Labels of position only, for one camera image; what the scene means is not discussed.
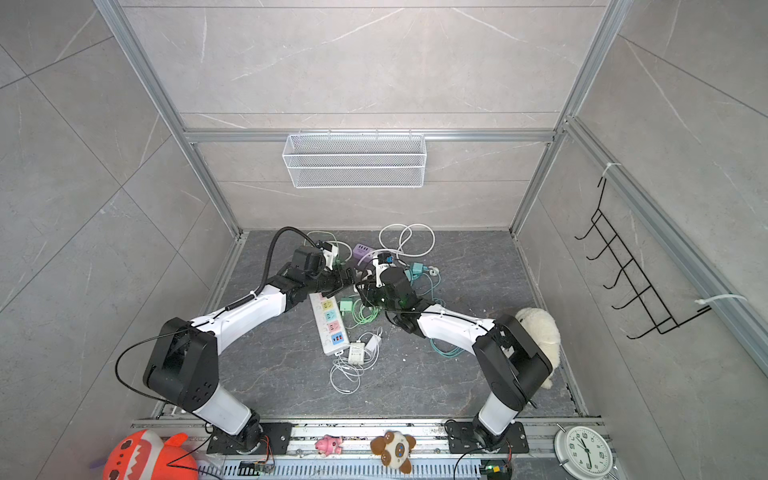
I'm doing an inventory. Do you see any white pastel power strip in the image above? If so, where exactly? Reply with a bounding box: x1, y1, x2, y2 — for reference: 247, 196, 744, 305
309, 293, 350, 356

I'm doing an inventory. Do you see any green charger plug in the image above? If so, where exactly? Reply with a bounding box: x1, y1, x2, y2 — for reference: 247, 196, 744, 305
339, 299, 355, 313

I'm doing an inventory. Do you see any white charger with cable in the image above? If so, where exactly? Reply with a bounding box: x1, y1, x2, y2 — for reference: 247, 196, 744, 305
329, 342, 380, 395

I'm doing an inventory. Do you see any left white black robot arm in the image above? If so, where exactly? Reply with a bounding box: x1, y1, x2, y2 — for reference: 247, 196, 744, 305
132, 226, 356, 453

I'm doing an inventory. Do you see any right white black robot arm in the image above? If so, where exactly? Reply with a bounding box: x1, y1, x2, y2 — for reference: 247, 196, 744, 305
355, 260, 554, 452

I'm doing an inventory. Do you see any teal charger plug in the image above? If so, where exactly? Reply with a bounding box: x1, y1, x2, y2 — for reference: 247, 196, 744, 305
405, 262, 428, 282

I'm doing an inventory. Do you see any purple power strip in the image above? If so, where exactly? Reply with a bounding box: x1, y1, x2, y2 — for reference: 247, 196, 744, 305
351, 243, 375, 268

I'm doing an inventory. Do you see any brown white plush toy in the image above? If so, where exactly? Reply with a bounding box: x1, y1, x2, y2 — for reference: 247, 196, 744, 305
370, 431, 417, 474

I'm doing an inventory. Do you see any white plush dog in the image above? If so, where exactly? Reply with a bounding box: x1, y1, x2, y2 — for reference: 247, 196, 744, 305
515, 308, 561, 369

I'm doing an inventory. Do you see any small pink plush toy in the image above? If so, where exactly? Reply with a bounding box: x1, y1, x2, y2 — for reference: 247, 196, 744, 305
315, 435, 343, 457

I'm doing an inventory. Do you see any white analog clock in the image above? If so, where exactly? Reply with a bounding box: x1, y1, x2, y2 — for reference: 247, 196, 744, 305
554, 425, 616, 480

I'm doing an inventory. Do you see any red monster plush toy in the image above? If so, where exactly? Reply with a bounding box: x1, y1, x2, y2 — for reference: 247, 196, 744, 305
102, 430, 200, 480

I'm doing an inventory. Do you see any white coiled power cord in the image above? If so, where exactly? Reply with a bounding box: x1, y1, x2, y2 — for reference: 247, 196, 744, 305
359, 223, 437, 259

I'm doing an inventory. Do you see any teal cable bundle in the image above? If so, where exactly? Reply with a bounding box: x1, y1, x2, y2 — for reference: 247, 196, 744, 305
428, 335, 466, 361

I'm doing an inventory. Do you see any white wire mesh basket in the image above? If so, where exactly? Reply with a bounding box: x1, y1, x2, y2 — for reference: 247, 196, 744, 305
282, 133, 428, 189

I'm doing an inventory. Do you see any black wall hook rack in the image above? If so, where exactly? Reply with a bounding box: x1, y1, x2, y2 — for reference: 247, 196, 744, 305
574, 178, 712, 340

